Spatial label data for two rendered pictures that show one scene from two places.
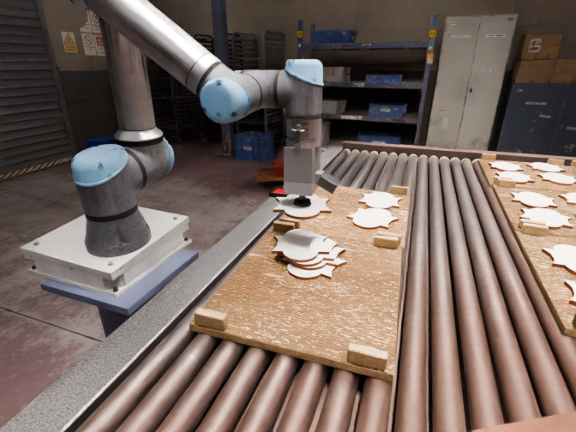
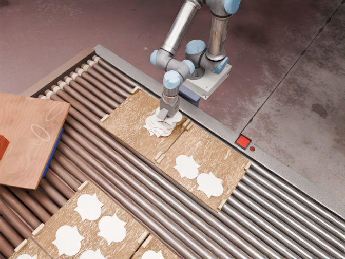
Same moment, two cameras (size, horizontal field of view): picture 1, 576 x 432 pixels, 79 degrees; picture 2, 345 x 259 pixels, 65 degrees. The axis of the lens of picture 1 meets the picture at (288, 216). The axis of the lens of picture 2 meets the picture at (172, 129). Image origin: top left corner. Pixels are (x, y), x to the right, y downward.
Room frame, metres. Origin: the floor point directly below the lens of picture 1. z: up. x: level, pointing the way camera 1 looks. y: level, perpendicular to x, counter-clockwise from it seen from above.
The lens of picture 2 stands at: (0.96, -0.86, 2.29)
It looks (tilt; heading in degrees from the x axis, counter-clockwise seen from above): 58 degrees down; 102
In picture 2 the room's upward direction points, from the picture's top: 7 degrees clockwise
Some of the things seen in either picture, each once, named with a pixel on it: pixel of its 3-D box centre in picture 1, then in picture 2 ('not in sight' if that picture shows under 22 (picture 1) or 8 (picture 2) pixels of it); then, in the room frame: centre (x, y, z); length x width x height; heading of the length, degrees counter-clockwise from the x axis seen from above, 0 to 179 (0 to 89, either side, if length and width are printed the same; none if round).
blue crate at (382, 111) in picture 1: (387, 109); not in sight; (5.38, -1.49, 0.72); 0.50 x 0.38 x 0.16; 62
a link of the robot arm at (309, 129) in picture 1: (303, 129); (170, 94); (0.75, -0.03, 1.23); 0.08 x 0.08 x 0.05
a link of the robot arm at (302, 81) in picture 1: (303, 89); (171, 83); (0.75, -0.03, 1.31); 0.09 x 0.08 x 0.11; 72
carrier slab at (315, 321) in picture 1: (313, 282); (146, 123); (0.63, -0.05, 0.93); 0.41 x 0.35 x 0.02; 162
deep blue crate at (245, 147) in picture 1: (254, 146); not in sight; (5.32, 0.51, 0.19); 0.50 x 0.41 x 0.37; 62
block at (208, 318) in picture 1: (211, 319); (135, 90); (0.48, 0.13, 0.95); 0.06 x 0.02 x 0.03; 72
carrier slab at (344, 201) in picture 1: (350, 211); (204, 164); (1.02, -0.20, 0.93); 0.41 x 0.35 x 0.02; 160
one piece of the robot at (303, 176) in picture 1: (312, 165); (166, 106); (0.74, -0.05, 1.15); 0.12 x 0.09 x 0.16; 72
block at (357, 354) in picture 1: (367, 357); (104, 118); (0.40, -0.12, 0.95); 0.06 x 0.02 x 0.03; 72
